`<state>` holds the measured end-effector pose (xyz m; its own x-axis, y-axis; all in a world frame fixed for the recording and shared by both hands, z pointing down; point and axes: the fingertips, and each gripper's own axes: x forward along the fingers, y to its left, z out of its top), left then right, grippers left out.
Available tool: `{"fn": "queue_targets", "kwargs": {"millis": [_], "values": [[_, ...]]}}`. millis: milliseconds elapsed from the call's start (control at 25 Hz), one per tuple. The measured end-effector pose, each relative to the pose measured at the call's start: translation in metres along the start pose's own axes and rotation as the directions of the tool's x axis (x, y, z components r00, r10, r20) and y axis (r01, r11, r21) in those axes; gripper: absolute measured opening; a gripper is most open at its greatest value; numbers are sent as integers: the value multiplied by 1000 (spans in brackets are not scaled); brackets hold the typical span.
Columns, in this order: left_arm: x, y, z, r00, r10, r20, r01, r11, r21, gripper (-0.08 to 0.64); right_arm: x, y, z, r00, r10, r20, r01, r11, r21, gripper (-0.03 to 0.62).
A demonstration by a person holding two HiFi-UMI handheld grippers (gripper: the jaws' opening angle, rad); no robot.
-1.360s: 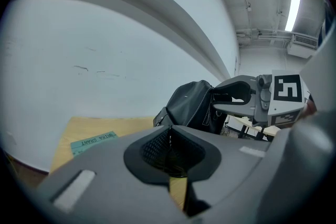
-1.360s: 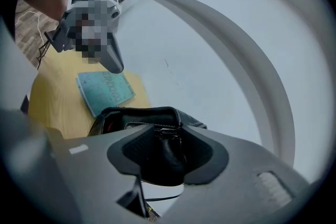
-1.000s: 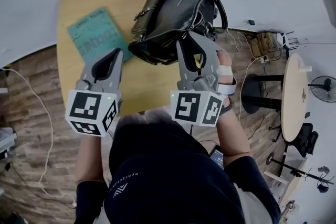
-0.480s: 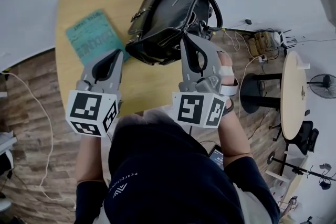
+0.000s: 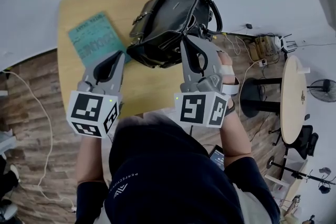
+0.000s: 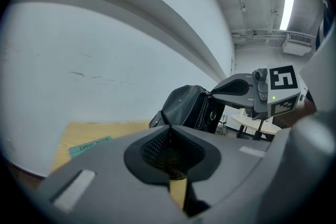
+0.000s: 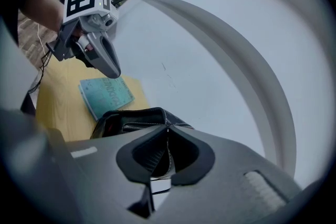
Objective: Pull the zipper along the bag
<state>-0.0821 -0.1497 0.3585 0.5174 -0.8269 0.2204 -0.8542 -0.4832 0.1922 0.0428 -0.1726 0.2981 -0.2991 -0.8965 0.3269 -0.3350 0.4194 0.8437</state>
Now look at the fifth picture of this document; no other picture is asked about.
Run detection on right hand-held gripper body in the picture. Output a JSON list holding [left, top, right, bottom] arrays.
[[174, 74, 240, 129]]

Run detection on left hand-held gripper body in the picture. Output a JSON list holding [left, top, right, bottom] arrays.
[[66, 80, 124, 139]]

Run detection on black leather handbag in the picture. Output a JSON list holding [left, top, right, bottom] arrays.
[[126, 0, 224, 69]]

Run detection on person's left forearm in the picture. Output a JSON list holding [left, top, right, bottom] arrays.
[[75, 135, 111, 184]]

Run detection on person's right forearm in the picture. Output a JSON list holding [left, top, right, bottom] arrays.
[[219, 98, 254, 159]]

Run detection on person's right hand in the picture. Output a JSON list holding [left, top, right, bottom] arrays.
[[216, 51, 236, 84]]

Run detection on teal book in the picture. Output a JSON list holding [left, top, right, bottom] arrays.
[[68, 10, 132, 68]]

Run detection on black touchscreen device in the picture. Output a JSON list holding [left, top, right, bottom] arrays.
[[209, 144, 226, 171]]

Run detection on person's dark blue shirt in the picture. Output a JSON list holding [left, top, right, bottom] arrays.
[[75, 115, 280, 224]]

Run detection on white router black antennas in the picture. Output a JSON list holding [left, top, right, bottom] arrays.
[[274, 34, 297, 54]]

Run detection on white metal rack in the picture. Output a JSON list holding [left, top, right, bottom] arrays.
[[0, 90, 17, 162]]

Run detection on round wooden table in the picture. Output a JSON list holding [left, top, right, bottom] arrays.
[[240, 55, 308, 145]]

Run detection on black stand with disc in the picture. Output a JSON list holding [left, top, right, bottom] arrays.
[[266, 156, 308, 179]]

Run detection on black mesh office chair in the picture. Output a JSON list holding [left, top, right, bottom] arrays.
[[272, 124, 320, 161]]

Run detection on black standing fan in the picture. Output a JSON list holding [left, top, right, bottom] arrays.
[[309, 78, 336, 103]]

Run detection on long white cable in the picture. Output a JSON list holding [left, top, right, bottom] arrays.
[[5, 69, 77, 212], [237, 60, 263, 113]]

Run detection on cardboard box with cables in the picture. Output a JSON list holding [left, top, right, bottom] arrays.
[[248, 35, 279, 61]]

